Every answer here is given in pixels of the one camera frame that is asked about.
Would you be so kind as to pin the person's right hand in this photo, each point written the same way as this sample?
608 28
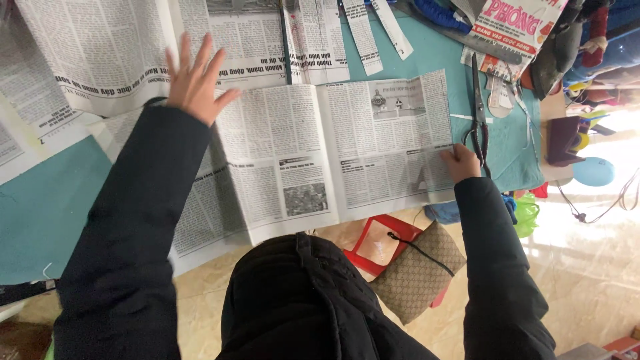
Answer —
465 162

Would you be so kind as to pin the person's left hand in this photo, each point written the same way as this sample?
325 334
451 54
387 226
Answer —
192 92

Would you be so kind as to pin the person's right fingers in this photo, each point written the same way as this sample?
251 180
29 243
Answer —
450 154

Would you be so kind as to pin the small paper cutouts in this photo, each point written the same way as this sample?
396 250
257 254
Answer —
500 97

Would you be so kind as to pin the green plastic bag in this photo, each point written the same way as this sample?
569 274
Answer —
527 215

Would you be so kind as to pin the purple box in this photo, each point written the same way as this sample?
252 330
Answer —
565 140

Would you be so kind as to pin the long metal ruler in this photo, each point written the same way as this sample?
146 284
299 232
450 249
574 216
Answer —
460 37

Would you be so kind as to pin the red plastic stool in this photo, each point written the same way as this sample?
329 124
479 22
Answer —
372 245

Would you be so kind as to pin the beige patterned bag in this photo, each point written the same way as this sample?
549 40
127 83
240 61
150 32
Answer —
420 275

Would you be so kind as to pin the thin newspaper strip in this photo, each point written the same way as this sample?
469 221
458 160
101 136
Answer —
395 27

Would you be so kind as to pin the blue fabric roll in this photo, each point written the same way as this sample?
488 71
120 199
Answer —
440 14

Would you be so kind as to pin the magazine with pink lettering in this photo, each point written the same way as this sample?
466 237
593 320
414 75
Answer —
515 27

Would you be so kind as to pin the wide newspaper strip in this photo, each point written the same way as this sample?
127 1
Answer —
364 40

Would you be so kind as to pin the blue balloon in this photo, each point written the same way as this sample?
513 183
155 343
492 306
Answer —
594 171

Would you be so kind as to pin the narrow newspaper sheet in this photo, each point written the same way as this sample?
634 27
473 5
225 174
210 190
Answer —
317 45

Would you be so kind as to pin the heap of clutter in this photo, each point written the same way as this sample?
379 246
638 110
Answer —
590 45

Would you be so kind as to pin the person's black jacket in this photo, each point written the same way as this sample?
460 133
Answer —
310 300

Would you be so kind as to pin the newspaper sheet with bold headline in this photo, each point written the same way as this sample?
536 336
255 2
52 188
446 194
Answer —
245 45

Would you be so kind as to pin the large newspaper sheet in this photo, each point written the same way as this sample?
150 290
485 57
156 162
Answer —
100 50

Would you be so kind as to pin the teal table cloth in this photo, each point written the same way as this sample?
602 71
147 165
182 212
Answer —
45 215

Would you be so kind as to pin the newspaper sheet with page number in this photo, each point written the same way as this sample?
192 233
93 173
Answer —
25 110

